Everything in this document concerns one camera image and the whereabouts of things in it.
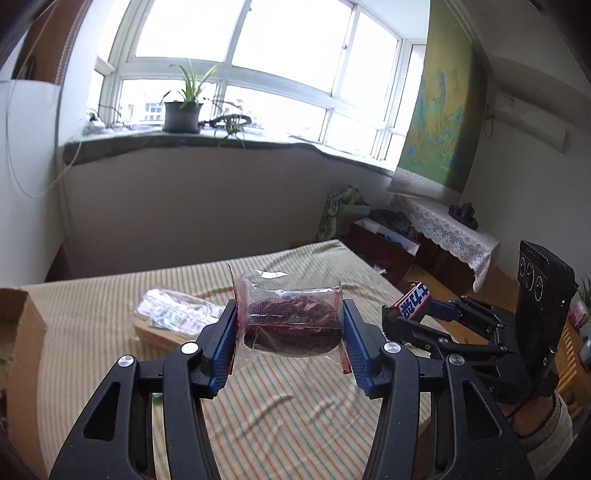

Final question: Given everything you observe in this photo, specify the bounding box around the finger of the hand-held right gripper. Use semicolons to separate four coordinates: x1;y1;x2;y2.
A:
431;296;517;348
381;305;505;371

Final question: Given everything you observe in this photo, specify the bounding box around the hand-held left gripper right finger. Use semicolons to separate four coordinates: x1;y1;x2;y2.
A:
342;298;536;480

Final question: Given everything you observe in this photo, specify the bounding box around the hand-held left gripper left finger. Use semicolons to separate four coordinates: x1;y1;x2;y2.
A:
48;299;240;480

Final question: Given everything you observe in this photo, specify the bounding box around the blue red candy bar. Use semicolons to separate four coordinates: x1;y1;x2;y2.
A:
394;281;435;320

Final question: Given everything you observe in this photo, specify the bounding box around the dark pastry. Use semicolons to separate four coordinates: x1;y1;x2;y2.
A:
227;263;352;374

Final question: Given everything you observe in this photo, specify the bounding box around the person's right forearm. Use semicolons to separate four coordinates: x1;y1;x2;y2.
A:
510;392;575;480

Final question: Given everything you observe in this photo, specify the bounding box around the dark wooden low table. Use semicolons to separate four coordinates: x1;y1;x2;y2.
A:
413;233;478;284

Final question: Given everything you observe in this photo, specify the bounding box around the clear bag of packets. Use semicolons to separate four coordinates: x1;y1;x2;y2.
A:
133;288;221;348

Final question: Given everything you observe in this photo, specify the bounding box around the side table with lace cloth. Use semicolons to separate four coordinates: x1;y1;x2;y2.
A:
388;167;502;292

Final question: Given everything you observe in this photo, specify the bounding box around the red box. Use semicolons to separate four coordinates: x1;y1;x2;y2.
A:
345;218;421;284

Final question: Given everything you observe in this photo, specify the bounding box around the dark tea set tray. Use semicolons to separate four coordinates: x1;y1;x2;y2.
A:
449;201;479;230

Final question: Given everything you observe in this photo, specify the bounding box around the dark patterned cloth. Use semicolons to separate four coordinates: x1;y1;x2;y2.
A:
369;209;414;234

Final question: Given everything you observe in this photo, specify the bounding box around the green gift bag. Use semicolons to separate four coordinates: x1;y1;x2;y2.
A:
316;185;372;243

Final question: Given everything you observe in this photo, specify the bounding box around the cardboard box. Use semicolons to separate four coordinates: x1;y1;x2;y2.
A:
0;287;49;480

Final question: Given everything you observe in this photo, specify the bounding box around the white air conditioner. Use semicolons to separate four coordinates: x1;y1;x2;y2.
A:
489;53;571;153

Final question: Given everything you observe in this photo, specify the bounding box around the grey window sill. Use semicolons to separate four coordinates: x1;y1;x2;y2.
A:
62;131;398;178

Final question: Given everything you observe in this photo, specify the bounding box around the small potted plant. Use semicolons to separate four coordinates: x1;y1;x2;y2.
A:
215;113;247;148

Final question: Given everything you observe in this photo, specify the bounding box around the large potted plant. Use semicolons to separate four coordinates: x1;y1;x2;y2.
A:
157;59;222;134

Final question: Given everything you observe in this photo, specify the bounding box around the small white device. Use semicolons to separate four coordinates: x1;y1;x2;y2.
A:
84;110;109;136

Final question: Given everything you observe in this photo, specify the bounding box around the white framed window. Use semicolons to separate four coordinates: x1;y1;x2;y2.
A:
95;0;428;162

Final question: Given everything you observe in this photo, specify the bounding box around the wall map poster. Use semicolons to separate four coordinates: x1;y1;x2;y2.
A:
397;0;488;192

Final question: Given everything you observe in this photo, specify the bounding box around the dark round ring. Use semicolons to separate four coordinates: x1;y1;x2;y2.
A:
198;113;253;130

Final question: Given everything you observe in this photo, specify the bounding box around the white cable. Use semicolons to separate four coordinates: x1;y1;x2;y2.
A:
4;80;70;199

